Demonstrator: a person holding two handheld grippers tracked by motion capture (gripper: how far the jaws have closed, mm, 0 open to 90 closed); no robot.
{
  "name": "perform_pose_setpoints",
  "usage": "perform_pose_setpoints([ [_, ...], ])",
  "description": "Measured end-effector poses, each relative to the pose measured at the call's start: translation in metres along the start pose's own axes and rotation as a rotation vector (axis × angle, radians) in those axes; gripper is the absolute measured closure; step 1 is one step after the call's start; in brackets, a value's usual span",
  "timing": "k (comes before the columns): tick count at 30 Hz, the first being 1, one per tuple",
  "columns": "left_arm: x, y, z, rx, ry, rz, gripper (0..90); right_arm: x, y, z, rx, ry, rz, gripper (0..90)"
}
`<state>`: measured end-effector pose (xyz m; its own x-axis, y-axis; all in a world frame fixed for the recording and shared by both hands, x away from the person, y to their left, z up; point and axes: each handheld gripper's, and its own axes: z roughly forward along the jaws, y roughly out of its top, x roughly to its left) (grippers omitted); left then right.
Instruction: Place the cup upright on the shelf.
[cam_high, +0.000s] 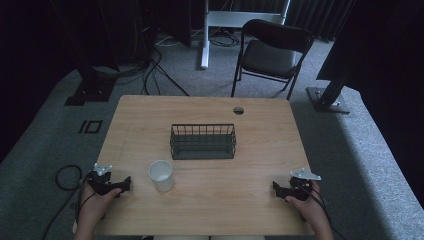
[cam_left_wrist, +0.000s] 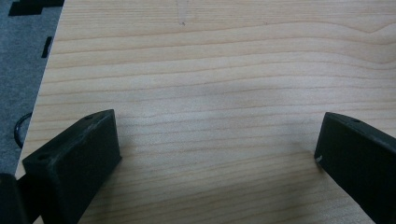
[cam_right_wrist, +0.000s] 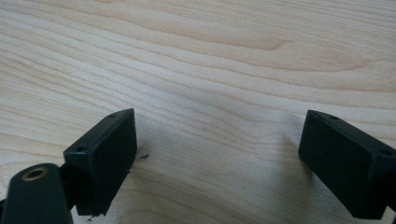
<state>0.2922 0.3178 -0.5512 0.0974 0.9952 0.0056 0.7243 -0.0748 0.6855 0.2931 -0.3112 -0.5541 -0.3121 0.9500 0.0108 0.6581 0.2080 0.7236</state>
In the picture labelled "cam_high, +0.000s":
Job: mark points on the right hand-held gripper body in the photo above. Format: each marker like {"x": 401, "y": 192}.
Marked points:
{"x": 301, "y": 186}

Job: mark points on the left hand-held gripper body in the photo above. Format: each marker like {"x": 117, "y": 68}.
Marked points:
{"x": 100, "y": 181}

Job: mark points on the white cup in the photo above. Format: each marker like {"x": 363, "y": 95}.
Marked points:
{"x": 161, "y": 175}

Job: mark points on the person's right hand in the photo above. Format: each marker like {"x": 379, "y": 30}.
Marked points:
{"x": 308, "y": 210}

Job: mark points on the person's left hand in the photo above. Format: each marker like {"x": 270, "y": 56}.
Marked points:
{"x": 95, "y": 206}

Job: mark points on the black folding chair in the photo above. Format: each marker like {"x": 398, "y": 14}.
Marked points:
{"x": 271, "y": 55}

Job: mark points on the black stand with base plate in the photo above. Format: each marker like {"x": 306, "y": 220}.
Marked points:
{"x": 330, "y": 96}
{"x": 91, "y": 88}

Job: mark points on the white metal desk frame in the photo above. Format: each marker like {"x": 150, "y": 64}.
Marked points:
{"x": 230, "y": 18}

